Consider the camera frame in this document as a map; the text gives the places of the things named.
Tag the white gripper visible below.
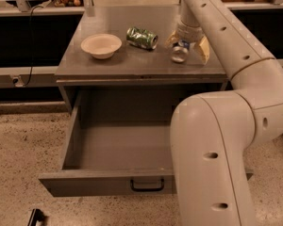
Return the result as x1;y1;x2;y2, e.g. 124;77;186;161
164;21;210;64

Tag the blue pepsi can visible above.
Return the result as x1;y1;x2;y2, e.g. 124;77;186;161
171;40;190;63

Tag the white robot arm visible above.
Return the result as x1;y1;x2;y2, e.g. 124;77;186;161
170;0;283;226

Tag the green soda can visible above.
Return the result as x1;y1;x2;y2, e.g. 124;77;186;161
126;26;158;50

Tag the grey open top drawer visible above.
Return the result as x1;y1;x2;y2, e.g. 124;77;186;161
38;88;255;198

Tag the grey metal cabinet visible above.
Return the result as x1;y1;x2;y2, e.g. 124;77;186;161
56;6;227;110

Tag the white paper bowl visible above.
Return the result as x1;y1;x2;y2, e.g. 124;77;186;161
81;34;122;59

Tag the black object on floor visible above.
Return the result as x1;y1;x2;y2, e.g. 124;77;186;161
27;208;45;226

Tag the black drawer handle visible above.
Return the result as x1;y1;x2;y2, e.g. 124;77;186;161
130;179;165;192

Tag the black power cable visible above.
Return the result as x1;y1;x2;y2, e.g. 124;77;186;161
22;5;45;88

